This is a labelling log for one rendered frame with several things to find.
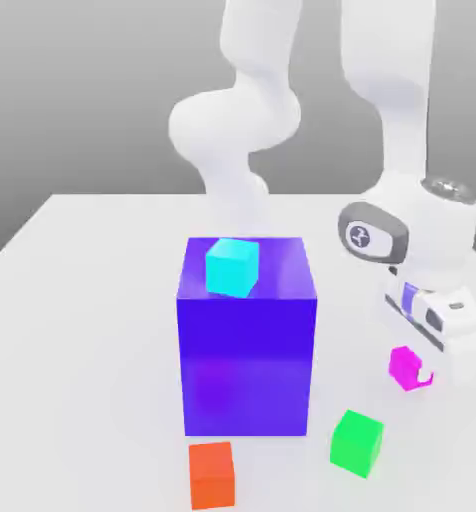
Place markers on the small cyan cube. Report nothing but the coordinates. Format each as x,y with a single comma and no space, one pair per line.
232,268

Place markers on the small orange cube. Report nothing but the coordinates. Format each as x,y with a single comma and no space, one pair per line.
212,476

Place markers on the large blue box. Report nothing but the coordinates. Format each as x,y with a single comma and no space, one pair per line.
246,360

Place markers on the small green cube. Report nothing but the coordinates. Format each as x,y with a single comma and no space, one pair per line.
356,444

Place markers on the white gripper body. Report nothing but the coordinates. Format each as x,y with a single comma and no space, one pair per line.
460,360

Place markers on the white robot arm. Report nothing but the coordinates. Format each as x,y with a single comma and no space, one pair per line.
238,120

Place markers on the small magenta cube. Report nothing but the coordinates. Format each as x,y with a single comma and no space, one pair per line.
402,366

